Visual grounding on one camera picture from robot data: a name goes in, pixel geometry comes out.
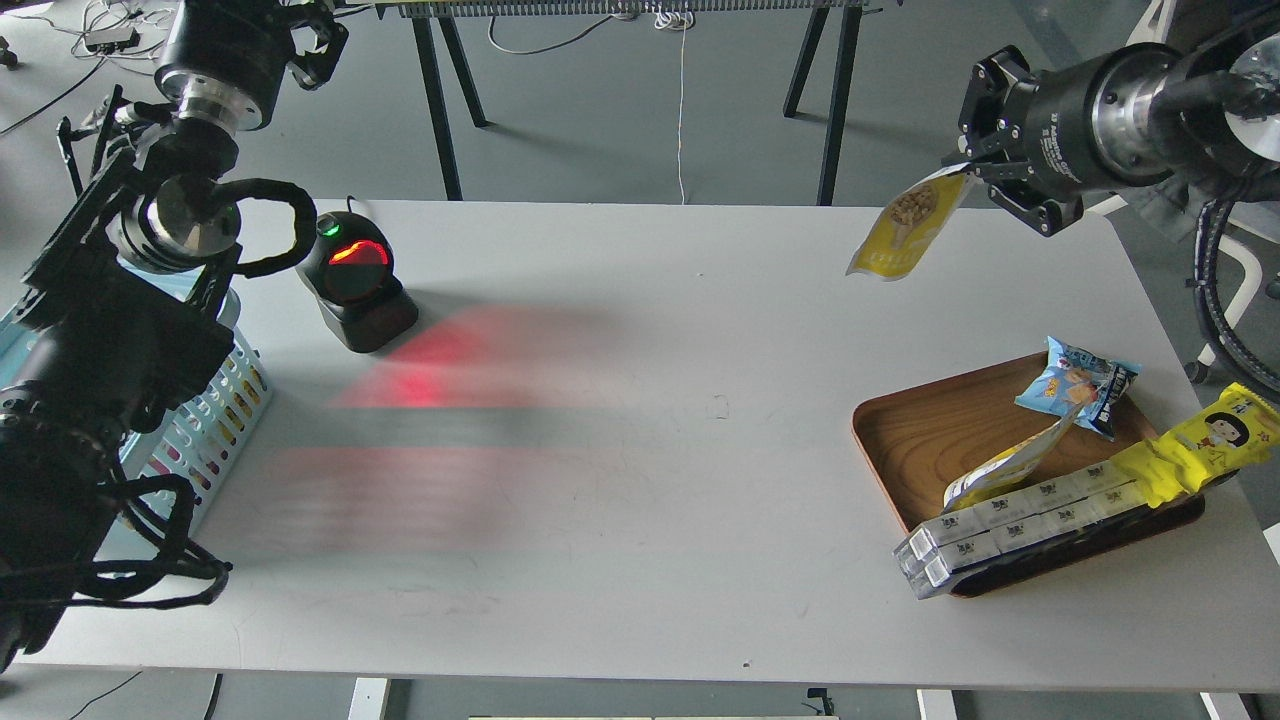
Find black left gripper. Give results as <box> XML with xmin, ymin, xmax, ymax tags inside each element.
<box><xmin>154</xmin><ymin>1</ymin><xmax>349</xmax><ymax>133</ymax></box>

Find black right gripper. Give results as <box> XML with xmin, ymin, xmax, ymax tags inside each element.
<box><xmin>942</xmin><ymin>45</ymin><xmax>1119</xmax><ymax>237</ymax></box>

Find yellow nut snack pouch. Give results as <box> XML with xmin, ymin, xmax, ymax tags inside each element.
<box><xmin>845</xmin><ymin>163</ymin><xmax>974</xmax><ymax>282</ymax></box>

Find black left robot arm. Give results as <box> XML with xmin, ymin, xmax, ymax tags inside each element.
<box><xmin>1</xmin><ymin>1</ymin><xmax>349</xmax><ymax>666</ymax></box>

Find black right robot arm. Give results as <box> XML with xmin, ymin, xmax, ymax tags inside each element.
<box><xmin>943</xmin><ymin>1</ymin><xmax>1277</xmax><ymax>237</ymax></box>

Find blue snack bag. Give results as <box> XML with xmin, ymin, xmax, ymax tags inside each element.
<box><xmin>1014</xmin><ymin>336</ymin><xmax>1143</xmax><ymax>441</ymax></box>

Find yellow white snack pouch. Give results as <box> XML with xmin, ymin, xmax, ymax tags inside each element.
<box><xmin>942</xmin><ymin>404</ymin><xmax>1085</xmax><ymax>512</ymax></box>

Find yellow cartoon snack bag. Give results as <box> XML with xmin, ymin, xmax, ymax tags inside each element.
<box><xmin>1110</xmin><ymin>383</ymin><xmax>1279</xmax><ymax>509</ymax></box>

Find white boxed snack pack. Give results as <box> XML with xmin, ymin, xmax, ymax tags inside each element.
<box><xmin>893</xmin><ymin>461</ymin><xmax>1148</xmax><ymax>600</ymax></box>

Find light blue plastic basket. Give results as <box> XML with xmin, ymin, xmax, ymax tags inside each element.
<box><xmin>1</xmin><ymin>265</ymin><xmax>273</xmax><ymax>560</ymax></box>

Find black barcode scanner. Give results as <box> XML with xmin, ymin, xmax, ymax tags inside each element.
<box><xmin>294</xmin><ymin>210</ymin><xmax>419</xmax><ymax>354</ymax></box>

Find black trestle table legs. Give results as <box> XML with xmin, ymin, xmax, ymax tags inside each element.
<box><xmin>378</xmin><ymin>1</ymin><xmax>870</xmax><ymax>206</ymax></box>

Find brown wooden tray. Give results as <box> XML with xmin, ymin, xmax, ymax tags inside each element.
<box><xmin>851</xmin><ymin>354</ymin><xmax>1206</xmax><ymax>598</ymax></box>

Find black right arm cable loop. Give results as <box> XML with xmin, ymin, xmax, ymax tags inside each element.
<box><xmin>1190</xmin><ymin>195</ymin><xmax>1280</xmax><ymax>393</ymax></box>

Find black power adapter with cables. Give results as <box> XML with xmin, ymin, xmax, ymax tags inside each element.
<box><xmin>1</xmin><ymin>1</ymin><xmax>178</xmax><ymax>138</ymax></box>

